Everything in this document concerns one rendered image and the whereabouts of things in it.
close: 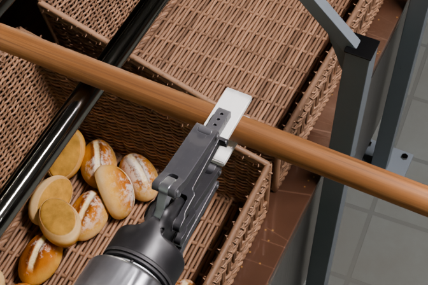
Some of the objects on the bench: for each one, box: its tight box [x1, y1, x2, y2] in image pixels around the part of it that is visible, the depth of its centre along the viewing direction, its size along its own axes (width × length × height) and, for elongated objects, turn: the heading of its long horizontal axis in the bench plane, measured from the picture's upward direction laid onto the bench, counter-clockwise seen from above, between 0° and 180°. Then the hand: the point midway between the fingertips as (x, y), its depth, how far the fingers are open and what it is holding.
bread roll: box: [94, 165, 135, 219], centre depth 162 cm, size 6×10×7 cm
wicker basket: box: [36, 0, 392, 191], centre depth 178 cm, size 49×56×28 cm
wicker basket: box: [0, 26, 273, 285], centre depth 145 cm, size 49×56×28 cm
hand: (225, 126), depth 100 cm, fingers closed on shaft, 3 cm apart
